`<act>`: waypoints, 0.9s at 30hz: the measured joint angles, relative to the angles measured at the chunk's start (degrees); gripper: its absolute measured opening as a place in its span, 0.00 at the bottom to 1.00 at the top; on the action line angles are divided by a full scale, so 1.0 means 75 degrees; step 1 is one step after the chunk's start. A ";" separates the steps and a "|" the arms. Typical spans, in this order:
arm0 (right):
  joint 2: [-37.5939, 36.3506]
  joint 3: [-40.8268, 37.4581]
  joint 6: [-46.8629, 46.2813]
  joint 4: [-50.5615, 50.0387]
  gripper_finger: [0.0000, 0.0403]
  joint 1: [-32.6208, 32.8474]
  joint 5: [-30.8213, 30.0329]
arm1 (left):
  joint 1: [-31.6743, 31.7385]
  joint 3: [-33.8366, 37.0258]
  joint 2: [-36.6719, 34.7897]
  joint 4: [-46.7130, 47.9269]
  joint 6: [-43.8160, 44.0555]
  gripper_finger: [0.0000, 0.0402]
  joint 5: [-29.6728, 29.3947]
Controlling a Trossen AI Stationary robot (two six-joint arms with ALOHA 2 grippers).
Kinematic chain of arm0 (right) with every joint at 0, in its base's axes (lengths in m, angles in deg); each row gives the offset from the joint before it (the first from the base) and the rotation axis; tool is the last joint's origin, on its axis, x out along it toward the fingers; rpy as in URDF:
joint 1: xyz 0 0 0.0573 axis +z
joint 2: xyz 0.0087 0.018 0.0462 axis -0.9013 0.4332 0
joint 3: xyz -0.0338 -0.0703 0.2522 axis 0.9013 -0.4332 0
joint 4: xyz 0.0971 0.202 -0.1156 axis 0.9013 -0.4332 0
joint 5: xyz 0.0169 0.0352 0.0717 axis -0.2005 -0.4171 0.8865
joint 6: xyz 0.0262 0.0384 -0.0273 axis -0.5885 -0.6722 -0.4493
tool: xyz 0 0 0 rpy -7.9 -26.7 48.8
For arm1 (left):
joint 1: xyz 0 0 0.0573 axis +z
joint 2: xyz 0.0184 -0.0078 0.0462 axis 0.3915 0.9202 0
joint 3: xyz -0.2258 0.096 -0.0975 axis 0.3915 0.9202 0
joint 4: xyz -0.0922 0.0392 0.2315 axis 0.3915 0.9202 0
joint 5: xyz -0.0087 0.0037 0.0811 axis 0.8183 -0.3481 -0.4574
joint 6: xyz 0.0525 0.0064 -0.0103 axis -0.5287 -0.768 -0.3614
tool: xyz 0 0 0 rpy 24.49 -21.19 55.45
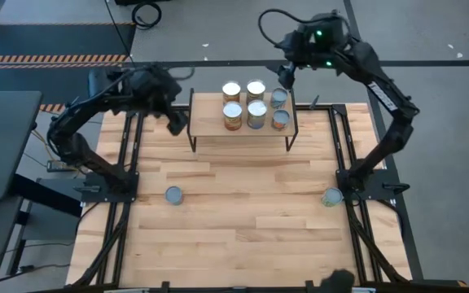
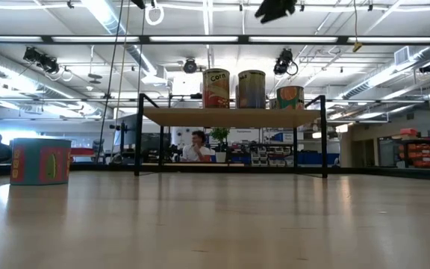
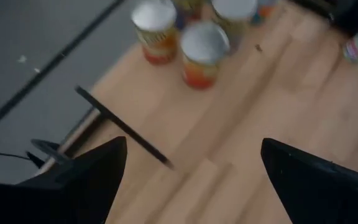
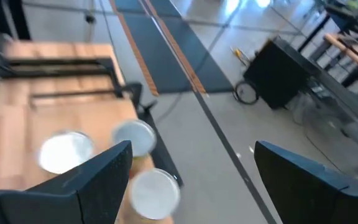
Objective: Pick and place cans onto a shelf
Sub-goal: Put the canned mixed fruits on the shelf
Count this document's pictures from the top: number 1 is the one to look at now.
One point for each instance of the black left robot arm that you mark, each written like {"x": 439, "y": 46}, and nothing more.
{"x": 67, "y": 142}

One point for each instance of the small grey can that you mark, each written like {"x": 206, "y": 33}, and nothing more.
{"x": 278, "y": 97}

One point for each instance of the tall grey-purple can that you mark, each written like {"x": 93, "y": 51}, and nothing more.
{"x": 257, "y": 113}

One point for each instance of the dark grey desk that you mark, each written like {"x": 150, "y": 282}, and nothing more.
{"x": 2, "y": 142}

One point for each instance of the black floor mat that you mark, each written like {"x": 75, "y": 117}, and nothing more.
{"x": 55, "y": 40}

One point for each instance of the wooden shelf with black legs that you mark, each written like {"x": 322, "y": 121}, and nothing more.
{"x": 206, "y": 118}

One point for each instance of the small green dotted can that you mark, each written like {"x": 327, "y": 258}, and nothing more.
{"x": 173, "y": 195}

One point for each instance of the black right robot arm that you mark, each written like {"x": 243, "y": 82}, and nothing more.
{"x": 397, "y": 122}

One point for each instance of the small orange and green can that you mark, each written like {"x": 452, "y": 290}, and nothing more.
{"x": 280, "y": 119}

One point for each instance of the black aluminium table frame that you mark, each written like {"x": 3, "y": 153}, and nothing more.
{"x": 121, "y": 252}

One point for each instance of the long orange-black hazard tape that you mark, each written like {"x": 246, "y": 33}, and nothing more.
{"x": 47, "y": 60}

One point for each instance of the tall can with pale label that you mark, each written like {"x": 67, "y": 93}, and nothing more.
{"x": 256, "y": 89}

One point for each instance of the small black electronics box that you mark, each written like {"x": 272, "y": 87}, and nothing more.
{"x": 57, "y": 165}

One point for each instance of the tall orange corn can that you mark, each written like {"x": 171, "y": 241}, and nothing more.
{"x": 233, "y": 114}

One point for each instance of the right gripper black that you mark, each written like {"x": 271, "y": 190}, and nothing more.
{"x": 320, "y": 40}

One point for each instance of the tall brown-orange can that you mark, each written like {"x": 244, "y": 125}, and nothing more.
{"x": 231, "y": 90}

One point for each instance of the small pale green can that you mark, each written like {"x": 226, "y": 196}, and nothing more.
{"x": 332, "y": 197}

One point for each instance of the short orange-black hazard tape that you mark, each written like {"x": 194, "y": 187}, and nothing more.
{"x": 51, "y": 108}

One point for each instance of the person's head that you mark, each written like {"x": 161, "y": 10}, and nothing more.
{"x": 338, "y": 281}

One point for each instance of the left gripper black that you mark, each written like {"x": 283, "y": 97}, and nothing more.
{"x": 153, "y": 91}

